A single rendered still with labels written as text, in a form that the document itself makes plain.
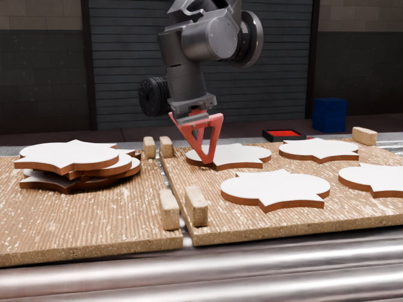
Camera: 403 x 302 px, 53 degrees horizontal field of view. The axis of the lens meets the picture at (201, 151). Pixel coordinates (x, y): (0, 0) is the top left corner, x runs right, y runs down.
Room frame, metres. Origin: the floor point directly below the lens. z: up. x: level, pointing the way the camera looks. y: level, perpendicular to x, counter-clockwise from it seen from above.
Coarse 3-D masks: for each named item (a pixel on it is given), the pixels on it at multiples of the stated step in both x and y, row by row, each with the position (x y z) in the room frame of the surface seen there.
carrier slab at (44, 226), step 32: (0, 160) 0.65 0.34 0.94; (0, 192) 0.50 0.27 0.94; (32, 192) 0.50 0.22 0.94; (96, 192) 0.50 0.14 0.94; (128, 192) 0.50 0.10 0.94; (0, 224) 0.40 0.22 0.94; (32, 224) 0.40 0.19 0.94; (64, 224) 0.40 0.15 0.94; (96, 224) 0.40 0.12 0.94; (128, 224) 0.40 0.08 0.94; (160, 224) 0.40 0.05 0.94; (0, 256) 0.34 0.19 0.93; (32, 256) 0.35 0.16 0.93; (64, 256) 0.35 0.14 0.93; (96, 256) 0.36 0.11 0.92
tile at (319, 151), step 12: (288, 144) 0.71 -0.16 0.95; (300, 144) 0.71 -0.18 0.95; (312, 144) 0.71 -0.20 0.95; (324, 144) 0.71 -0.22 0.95; (336, 144) 0.71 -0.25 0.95; (348, 144) 0.71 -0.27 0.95; (288, 156) 0.65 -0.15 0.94; (300, 156) 0.64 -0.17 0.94; (312, 156) 0.64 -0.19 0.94; (324, 156) 0.63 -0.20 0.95; (336, 156) 0.64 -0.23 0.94; (348, 156) 0.64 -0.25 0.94
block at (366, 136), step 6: (354, 132) 0.78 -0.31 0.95; (360, 132) 0.76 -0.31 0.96; (366, 132) 0.75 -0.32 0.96; (372, 132) 0.74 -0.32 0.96; (354, 138) 0.78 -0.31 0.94; (360, 138) 0.76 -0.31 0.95; (366, 138) 0.74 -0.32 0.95; (372, 138) 0.74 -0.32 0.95; (366, 144) 0.74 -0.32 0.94; (372, 144) 0.74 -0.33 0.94
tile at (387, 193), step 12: (348, 168) 0.57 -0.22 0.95; (360, 168) 0.57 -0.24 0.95; (372, 168) 0.57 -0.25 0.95; (384, 168) 0.57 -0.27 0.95; (396, 168) 0.57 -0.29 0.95; (348, 180) 0.52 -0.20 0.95; (360, 180) 0.51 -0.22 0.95; (372, 180) 0.51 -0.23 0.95; (384, 180) 0.51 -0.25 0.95; (396, 180) 0.51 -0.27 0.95; (372, 192) 0.48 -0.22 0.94; (384, 192) 0.48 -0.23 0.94; (396, 192) 0.48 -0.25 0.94
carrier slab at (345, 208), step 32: (160, 160) 0.69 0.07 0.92; (288, 160) 0.65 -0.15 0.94; (384, 160) 0.65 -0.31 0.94; (352, 192) 0.50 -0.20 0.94; (192, 224) 0.40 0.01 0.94; (224, 224) 0.40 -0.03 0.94; (256, 224) 0.40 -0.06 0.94; (288, 224) 0.40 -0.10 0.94; (320, 224) 0.41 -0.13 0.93; (352, 224) 0.42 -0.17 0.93; (384, 224) 0.43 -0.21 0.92
